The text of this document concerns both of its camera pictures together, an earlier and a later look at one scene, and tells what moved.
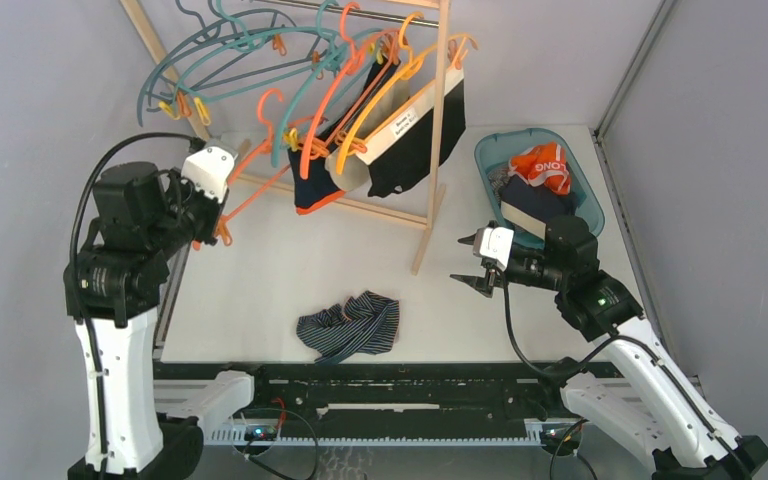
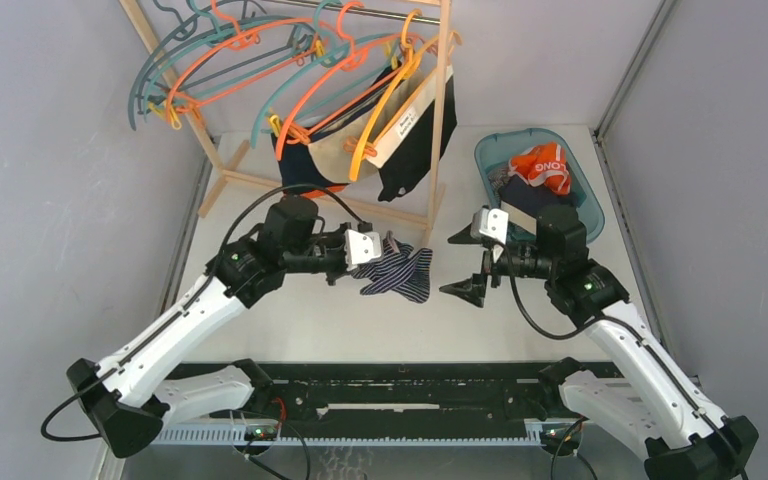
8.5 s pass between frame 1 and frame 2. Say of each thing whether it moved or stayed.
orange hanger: moved
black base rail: stayed
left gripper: moved
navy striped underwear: moved
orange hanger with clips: moved
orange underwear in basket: stayed
